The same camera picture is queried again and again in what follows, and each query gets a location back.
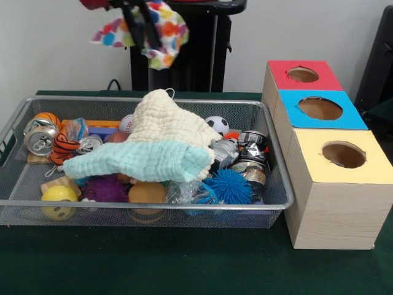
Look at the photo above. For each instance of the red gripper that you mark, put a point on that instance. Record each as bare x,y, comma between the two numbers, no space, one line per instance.
92,3

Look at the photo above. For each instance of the white polka dot cloth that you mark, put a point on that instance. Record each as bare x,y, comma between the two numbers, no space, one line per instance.
170,30

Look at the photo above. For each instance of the mint waffle cloth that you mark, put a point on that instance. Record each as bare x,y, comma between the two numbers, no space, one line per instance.
138,163

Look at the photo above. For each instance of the shallow clear mesh bin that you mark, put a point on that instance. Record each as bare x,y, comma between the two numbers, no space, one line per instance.
153,215

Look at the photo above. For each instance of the wooden box with three holes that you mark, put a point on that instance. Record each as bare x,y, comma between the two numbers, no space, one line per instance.
337,215

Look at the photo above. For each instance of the cream waffle cloth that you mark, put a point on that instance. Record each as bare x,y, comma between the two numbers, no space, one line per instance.
172,123

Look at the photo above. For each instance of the small soccer ball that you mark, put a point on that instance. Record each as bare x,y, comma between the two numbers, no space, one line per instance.
218,125

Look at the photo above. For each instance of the small orange basketball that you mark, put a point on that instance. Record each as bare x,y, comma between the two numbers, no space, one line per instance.
47,118

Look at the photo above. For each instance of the orange striped tiger plush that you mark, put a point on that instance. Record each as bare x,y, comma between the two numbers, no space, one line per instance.
63,147

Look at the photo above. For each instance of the dented silver soda can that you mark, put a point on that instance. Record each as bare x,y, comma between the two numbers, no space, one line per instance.
40,141

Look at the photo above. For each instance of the purple plush toy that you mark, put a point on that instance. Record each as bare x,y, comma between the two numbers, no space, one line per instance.
104,190

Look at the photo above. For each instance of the blue spiky ball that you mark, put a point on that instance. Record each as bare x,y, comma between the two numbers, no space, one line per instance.
228,186

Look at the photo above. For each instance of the yellow smiley ball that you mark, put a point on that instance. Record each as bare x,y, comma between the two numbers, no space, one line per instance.
59,194

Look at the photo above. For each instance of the dark green tablecloth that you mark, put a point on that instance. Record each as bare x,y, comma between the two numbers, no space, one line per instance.
153,264

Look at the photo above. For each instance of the black chair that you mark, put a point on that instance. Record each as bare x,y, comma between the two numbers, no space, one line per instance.
377,61

